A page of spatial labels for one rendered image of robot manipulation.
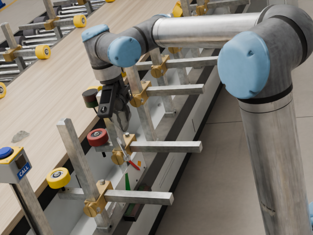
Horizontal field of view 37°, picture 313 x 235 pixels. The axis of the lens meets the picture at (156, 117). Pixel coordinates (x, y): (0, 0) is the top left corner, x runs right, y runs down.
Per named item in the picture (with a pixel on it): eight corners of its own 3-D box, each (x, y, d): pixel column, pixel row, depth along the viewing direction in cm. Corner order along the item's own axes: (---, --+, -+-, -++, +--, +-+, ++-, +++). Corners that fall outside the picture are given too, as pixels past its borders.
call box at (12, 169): (34, 169, 126) (23, 145, 122) (19, 186, 120) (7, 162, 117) (13, 169, 129) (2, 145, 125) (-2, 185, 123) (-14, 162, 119)
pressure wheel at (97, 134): (117, 150, 190) (109, 127, 184) (109, 162, 184) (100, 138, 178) (100, 150, 193) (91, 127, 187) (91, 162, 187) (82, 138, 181)
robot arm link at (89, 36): (89, 35, 141) (73, 31, 148) (101, 72, 147) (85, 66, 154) (114, 24, 145) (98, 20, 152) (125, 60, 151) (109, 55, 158)
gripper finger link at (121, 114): (137, 124, 167) (131, 101, 162) (131, 133, 162) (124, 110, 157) (130, 124, 168) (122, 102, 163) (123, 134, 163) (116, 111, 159)
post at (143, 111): (160, 152, 208) (132, 53, 184) (158, 156, 205) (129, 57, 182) (153, 152, 209) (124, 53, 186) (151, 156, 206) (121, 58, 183)
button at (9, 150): (16, 151, 122) (13, 146, 121) (7, 160, 119) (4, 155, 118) (4, 151, 123) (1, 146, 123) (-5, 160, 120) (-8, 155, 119)
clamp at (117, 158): (138, 144, 185) (134, 134, 183) (125, 165, 175) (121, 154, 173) (125, 144, 188) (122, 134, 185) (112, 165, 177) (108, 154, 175)
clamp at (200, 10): (211, 6, 277) (210, -2, 275) (206, 15, 267) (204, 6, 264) (201, 7, 280) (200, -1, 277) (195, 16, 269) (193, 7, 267)
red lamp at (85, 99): (102, 93, 170) (100, 87, 168) (95, 101, 165) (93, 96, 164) (88, 93, 172) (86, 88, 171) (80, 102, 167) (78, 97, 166)
